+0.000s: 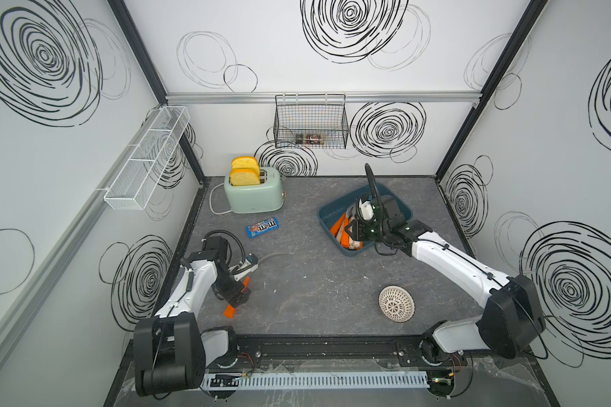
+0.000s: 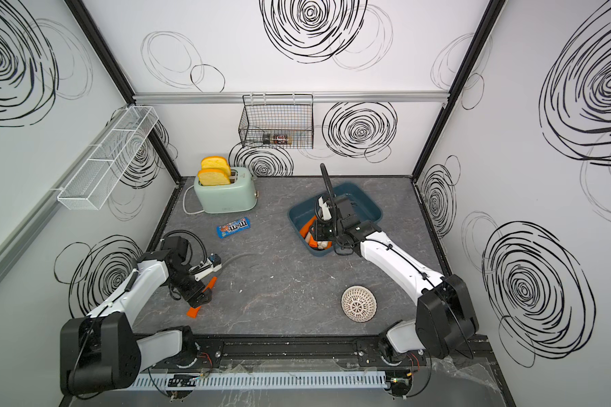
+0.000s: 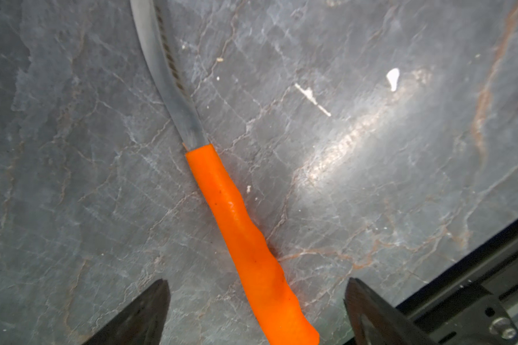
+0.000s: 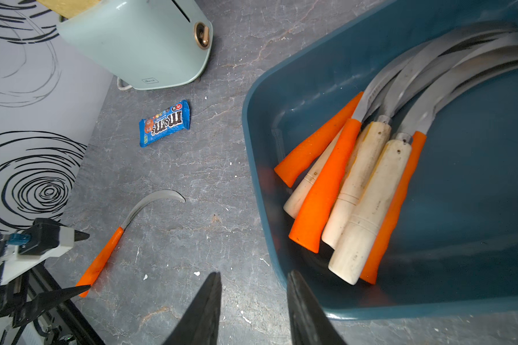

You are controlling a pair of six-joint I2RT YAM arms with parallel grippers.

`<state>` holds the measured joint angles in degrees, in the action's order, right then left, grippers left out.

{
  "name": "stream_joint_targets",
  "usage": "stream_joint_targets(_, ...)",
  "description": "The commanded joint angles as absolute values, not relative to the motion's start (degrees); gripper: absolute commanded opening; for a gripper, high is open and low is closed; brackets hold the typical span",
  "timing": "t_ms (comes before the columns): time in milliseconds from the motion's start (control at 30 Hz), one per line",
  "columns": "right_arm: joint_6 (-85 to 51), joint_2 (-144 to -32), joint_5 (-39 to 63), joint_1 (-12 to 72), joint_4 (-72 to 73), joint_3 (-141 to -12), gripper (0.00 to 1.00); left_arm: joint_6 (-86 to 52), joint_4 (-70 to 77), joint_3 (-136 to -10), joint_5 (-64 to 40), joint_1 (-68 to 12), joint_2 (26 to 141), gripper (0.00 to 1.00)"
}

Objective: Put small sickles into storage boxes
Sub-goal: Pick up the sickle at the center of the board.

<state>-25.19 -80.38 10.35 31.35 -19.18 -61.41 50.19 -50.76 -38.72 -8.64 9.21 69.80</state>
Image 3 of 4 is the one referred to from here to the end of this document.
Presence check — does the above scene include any orange sickle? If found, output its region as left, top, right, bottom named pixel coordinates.
left=130, top=0, right=319, bottom=344

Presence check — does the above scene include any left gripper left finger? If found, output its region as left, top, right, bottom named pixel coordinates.
left=84, top=279, right=171, bottom=345

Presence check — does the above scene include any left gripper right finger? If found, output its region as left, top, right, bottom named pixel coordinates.
left=344, top=278, right=435, bottom=344

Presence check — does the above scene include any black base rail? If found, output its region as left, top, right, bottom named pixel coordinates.
left=393, top=220, right=518, bottom=344

